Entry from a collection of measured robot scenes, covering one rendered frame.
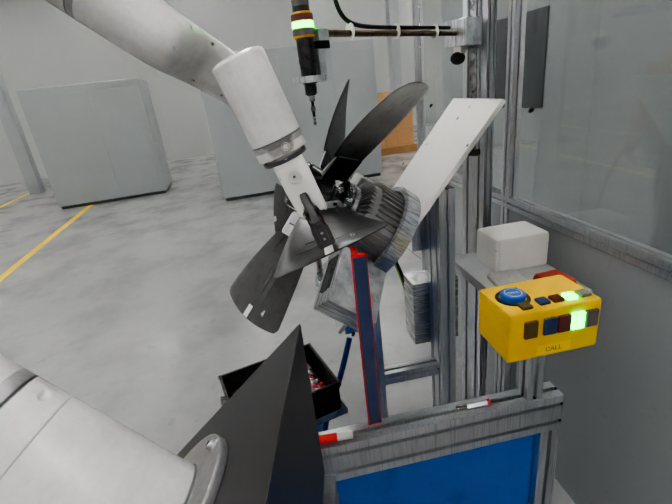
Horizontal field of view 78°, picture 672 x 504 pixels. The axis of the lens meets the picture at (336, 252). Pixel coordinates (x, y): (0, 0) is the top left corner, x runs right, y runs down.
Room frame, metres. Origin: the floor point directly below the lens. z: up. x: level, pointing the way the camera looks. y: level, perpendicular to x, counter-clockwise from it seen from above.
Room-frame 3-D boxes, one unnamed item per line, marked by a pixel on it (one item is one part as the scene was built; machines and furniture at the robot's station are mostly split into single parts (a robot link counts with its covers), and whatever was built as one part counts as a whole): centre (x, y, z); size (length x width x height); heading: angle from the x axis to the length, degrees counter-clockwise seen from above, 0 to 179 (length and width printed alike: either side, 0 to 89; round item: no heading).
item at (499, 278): (1.01, -0.48, 0.87); 0.15 x 0.09 x 0.02; 3
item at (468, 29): (1.34, -0.45, 1.53); 0.10 x 0.07 x 0.08; 132
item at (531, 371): (0.60, -0.33, 0.92); 0.03 x 0.03 x 0.12; 7
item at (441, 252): (1.10, -0.30, 0.58); 0.09 x 0.04 x 1.15; 7
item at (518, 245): (1.18, -0.54, 0.92); 0.17 x 0.16 x 0.11; 97
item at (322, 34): (0.93, 0.00, 1.49); 0.09 x 0.07 x 0.10; 132
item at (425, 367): (1.08, -0.19, 0.56); 0.19 x 0.04 x 0.04; 97
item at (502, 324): (0.60, -0.33, 1.02); 0.16 x 0.10 x 0.11; 97
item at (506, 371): (1.11, -0.52, 0.42); 0.04 x 0.04 x 0.83; 7
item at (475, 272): (1.11, -0.52, 0.85); 0.36 x 0.24 x 0.03; 7
